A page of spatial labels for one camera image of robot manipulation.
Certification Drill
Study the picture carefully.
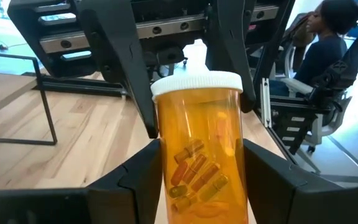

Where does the person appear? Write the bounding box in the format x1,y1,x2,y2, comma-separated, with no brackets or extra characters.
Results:
268,0,358,98

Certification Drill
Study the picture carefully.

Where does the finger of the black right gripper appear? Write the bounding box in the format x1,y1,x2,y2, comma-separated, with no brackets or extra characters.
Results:
204,0,257,114
78,0,160,139

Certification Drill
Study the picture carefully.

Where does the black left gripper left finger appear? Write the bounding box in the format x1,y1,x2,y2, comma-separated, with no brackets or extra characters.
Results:
0,138,163,224

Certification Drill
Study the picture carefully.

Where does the white office chair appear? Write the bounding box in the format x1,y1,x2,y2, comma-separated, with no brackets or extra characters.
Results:
278,77,353,154

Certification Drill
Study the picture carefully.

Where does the white corner bracket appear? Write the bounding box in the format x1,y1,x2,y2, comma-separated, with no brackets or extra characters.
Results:
259,77,273,129

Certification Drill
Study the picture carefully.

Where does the large orange medicine bottle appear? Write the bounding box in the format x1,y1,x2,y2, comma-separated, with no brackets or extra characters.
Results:
150,70,250,224

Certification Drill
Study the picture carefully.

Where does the office chair with brown jacket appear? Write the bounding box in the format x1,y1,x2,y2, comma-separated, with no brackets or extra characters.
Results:
286,12,315,74

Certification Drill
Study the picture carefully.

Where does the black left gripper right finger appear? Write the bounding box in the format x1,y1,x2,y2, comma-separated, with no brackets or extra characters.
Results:
242,138,358,224

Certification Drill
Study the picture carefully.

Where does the wooden shelf with black legs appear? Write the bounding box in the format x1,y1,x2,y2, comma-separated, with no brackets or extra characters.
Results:
0,50,58,147

